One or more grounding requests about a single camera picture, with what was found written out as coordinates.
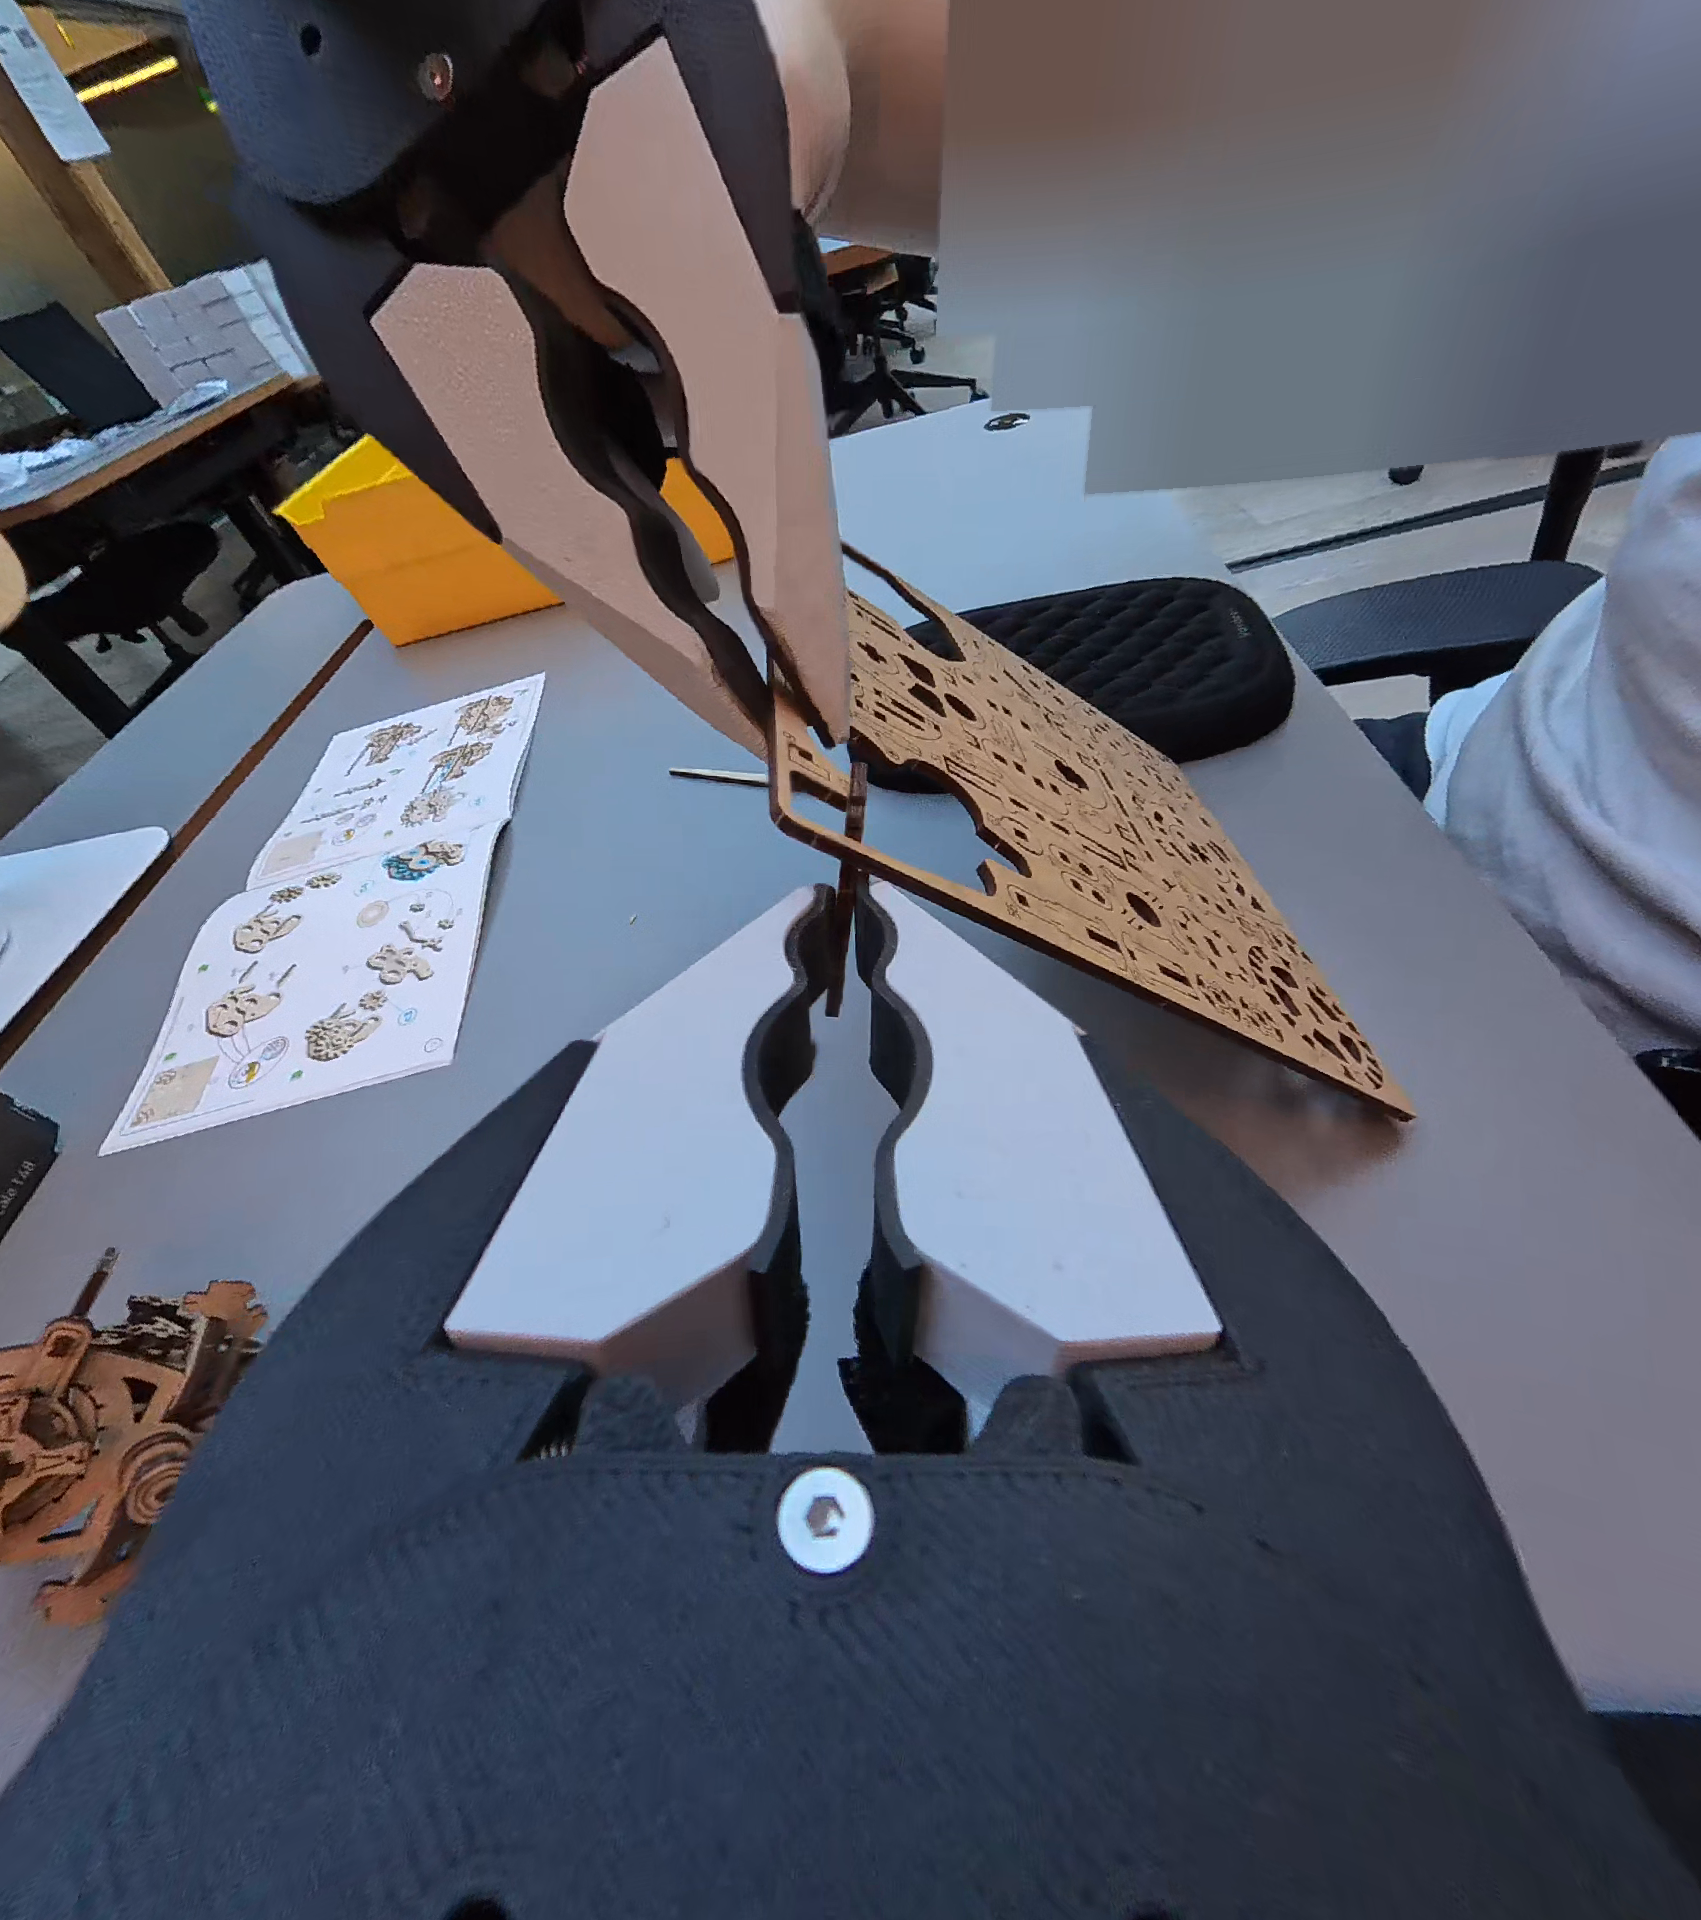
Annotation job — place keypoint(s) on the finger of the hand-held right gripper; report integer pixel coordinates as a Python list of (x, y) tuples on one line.
[(700, 270), (491, 420)]

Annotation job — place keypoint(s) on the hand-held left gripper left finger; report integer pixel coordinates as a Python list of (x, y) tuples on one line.
[(611, 1201)]

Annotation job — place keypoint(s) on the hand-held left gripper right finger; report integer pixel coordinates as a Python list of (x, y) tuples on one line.
[(1031, 1201)]

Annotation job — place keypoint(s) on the wooden laser-cut parts sheet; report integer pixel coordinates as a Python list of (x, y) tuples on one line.
[(1165, 901)]

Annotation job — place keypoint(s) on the wooden plate with round holes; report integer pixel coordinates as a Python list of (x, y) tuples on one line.
[(846, 901)]

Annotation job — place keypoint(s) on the thin wooden stick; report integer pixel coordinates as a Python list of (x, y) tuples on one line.
[(722, 774)]

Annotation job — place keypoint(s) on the person's right forearm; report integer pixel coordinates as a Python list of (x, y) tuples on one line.
[(865, 104)]

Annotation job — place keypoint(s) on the yellow plastic bin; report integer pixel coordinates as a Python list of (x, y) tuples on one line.
[(414, 571)]

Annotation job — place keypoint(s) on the stack of white boxes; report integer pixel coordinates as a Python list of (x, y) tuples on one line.
[(204, 330)]

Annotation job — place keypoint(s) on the long wooden table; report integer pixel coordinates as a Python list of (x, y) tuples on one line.
[(160, 451)]

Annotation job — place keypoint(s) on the white instruction booklet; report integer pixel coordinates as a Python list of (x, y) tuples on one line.
[(340, 931)]

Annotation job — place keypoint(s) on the black wrist rest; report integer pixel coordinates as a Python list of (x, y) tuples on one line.
[(1165, 660)]

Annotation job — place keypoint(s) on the white stand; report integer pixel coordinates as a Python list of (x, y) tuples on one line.
[(24, 914)]

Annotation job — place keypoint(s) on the wooden mechanical model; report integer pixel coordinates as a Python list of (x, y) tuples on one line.
[(11, 1455)]

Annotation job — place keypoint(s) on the black office chair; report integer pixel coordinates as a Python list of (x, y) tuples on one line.
[(1435, 614)]

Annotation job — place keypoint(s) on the person's white shirt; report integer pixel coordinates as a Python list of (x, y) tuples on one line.
[(1616, 780)]

